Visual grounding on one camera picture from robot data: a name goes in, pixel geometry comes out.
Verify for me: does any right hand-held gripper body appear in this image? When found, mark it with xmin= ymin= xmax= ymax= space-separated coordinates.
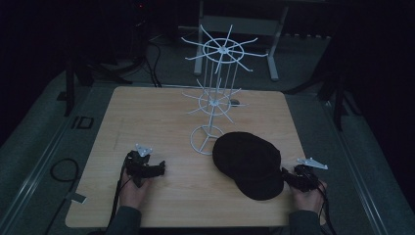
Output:
xmin=292 ymin=157 xmax=329 ymax=193

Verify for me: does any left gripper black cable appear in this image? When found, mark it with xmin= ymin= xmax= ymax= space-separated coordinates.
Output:
xmin=109 ymin=160 xmax=133 ymax=227

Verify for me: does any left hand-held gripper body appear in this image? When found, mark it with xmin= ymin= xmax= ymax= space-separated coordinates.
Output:
xmin=124 ymin=143 xmax=157 ymax=189

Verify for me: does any black rectangular floor frame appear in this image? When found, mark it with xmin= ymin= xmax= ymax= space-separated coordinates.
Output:
xmin=70 ymin=115 xmax=95 ymax=130

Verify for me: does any black looped floor cable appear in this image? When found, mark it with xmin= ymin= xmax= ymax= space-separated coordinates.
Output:
xmin=49 ymin=158 xmax=80 ymax=183

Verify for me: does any black cap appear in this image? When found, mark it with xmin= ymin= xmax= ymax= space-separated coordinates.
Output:
xmin=211 ymin=131 xmax=286 ymax=202

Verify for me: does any person's right hand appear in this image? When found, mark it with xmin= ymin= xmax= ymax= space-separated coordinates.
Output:
xmin=289 ymin=178 xmax=328 ymax=215

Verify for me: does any white wire display rack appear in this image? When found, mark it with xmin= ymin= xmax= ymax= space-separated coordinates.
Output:
xmin=180 ymin=23 xmax=269 ymax=157

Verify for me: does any black metal stand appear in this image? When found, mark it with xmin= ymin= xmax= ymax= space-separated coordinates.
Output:
xmin=57 ymin=57 xmax=133 ymax=118
xmin=282 ymin=62 xmax=364 ymax=132

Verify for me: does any grey tape strip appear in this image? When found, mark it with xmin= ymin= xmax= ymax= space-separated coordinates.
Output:
xmin=65 ymin=191 xmax=88 ymax=206

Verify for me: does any person's left hand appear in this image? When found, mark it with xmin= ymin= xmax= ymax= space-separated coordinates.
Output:
xmin=118 ymin=164 xmax=154 ymax=211

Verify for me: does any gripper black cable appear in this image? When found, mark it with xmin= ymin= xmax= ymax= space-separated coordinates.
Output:
xmin=316 ymin=179 xmax=338 ymax=235
xmin=109 ymin=160 xmax=133 ymax=227

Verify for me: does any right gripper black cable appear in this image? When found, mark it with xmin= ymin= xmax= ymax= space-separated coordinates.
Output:
xmin=316 ymin=179 xmax=338 ymax=235

